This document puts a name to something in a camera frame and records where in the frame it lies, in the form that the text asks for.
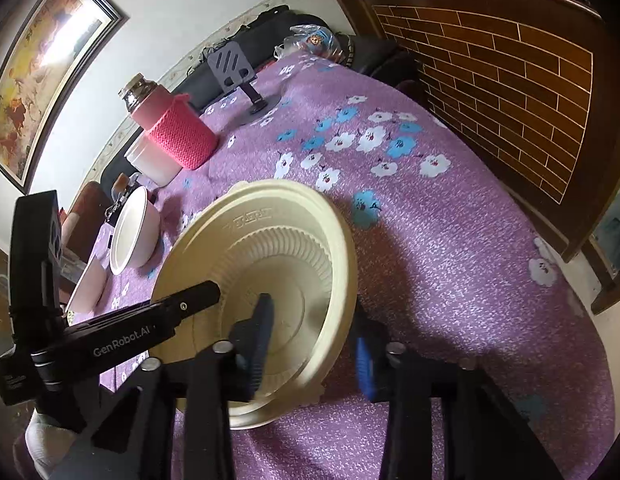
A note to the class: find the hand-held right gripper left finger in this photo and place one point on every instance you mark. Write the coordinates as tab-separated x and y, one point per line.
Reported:
260	330

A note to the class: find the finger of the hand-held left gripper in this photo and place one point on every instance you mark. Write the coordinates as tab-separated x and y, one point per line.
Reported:
192	300

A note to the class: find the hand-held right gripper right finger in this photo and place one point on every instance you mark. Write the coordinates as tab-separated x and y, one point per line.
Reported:
365	367

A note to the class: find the cream ribbed plastic bowl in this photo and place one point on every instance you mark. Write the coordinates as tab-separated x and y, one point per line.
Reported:
290	240

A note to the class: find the person's left hand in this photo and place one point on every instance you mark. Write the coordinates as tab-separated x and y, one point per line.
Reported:
40	440

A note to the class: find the white smooth paper bowl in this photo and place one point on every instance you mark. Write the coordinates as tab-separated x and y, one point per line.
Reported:
140	240

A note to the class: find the brown chair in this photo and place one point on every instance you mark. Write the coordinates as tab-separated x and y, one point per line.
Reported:
90	200

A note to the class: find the brown block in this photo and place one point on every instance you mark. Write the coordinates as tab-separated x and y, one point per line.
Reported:
121	184

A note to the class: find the purple floral tablecloth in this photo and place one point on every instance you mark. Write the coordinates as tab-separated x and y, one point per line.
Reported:
439	260

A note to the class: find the white plastic jar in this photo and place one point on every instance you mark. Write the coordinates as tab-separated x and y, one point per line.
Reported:
152	165

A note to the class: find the pink knitted bottle sleeve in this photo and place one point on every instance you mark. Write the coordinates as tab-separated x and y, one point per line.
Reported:
182	135

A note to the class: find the pink thermos bottle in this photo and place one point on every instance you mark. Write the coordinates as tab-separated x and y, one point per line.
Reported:
147	107

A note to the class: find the grey phone stand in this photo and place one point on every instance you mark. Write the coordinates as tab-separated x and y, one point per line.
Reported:
230	62

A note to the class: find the black bag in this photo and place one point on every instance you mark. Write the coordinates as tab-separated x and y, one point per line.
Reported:
260	25

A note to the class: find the clear plastic bag with toy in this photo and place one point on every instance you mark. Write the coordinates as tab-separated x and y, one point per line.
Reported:
315	40

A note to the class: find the wooden brick-pattern partition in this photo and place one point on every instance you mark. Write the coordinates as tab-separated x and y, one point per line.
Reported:
489	70

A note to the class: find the framed wall painting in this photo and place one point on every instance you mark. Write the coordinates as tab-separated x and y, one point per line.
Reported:
40	75

